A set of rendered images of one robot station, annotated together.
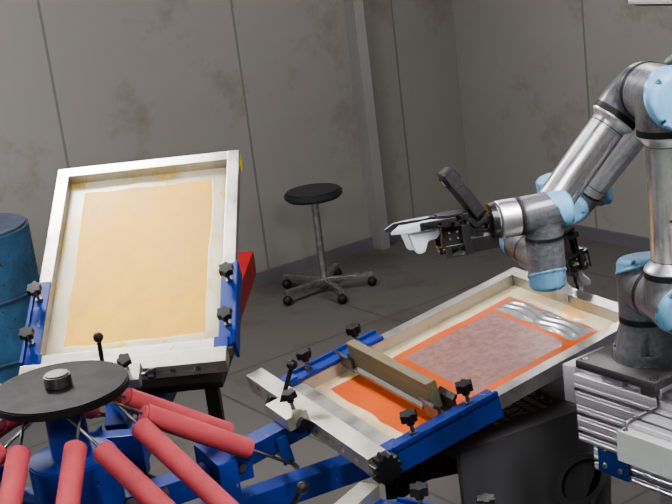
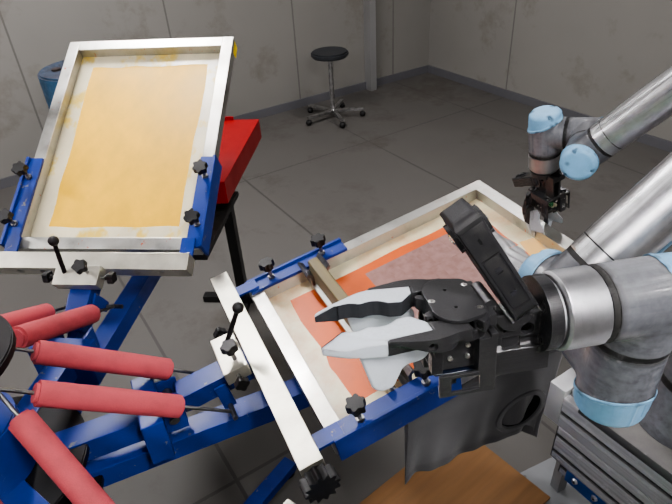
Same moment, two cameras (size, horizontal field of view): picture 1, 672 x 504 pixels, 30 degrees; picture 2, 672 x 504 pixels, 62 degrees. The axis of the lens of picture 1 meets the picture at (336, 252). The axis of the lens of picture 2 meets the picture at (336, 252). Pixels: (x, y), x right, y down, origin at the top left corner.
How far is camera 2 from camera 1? 196 cm
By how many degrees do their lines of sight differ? 18
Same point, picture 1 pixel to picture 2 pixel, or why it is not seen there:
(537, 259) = (612, 383)
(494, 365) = not seen: hidden behind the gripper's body
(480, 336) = (441, 261)
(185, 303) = (165, 192)
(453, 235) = (458, 351)
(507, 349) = not seen: hidden behind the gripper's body
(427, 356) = (387, 277)
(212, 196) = (205, 82)
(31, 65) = not seen: outside the picture
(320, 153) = (337, 25)
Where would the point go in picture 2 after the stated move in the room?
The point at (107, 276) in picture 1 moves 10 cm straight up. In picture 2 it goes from (99, 155) to (90, 125)
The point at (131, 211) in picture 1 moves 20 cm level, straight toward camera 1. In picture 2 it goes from (130, 90) to (120, 110)
